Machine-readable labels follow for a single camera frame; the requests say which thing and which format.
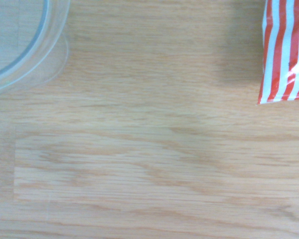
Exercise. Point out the clear round plastic container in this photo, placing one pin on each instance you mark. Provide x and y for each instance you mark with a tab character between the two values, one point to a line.
52	32

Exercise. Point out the red white striped chip bag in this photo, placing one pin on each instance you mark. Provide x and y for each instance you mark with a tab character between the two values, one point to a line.
284	49

